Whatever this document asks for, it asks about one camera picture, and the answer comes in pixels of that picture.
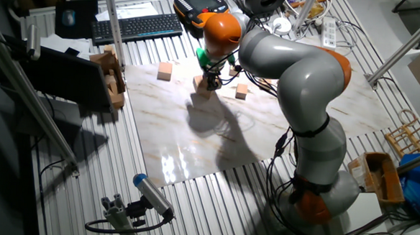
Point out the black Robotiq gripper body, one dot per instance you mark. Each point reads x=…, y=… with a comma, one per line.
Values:
x=212, y=74

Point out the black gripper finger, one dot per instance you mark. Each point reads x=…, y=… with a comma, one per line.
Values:
x=212, y=85

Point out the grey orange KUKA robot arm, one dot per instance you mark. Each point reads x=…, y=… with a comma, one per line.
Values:
x=305, y=83

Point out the stack of white papers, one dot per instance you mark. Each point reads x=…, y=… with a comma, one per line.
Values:
x=64, y=44

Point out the white marble pattern mat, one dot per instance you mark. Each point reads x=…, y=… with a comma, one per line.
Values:
x=180, y=137

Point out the orange black teach pendant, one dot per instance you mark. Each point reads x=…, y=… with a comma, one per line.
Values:
x=194, y=3

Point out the white round puck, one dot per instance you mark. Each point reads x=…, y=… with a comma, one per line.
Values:
x=282, y=26

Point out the black computer keyboard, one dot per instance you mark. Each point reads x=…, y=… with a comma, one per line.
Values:
x=137, y=26

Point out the black filament spool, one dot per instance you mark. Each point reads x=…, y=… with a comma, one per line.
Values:
x=264, y=1

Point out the white paper sheet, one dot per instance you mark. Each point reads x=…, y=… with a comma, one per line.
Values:
x=129, y=10

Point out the brown cardboard box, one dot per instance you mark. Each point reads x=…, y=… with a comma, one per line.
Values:
x=105, y=59

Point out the white power strip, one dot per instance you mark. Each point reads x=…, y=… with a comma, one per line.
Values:
x=328, y=32

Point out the black mouse pad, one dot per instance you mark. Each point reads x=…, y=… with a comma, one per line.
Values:
x=82, y=21

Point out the black monitor screen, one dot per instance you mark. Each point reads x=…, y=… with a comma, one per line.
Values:
x=68, y=76

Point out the dark computer mouse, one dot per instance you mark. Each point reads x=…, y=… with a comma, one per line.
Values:
x=69, y=17

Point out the slanted aluminium profile beam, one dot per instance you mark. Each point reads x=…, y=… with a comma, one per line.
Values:
x=34, y=104

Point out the orange brown bin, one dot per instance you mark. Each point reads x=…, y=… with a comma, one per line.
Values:
x=380, y=173

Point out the wooden lattice rack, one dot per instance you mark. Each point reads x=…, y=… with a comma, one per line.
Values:
x=408, y=137

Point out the aluminium profile post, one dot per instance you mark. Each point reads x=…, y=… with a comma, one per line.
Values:
x=113, y=26
x=412, y=41
x=305, y=11

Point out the silver camera with blue end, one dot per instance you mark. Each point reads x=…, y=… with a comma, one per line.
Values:
x=152, y=193

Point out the black camera clamp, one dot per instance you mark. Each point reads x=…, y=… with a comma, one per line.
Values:
x=136, y=211

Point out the short aluminium mount profile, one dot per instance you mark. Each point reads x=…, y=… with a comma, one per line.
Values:
x=118, y=217

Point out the silver depth camera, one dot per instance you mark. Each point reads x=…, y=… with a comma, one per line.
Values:
x=34, y=41

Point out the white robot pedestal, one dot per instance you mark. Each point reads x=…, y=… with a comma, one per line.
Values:
x=366, y=226

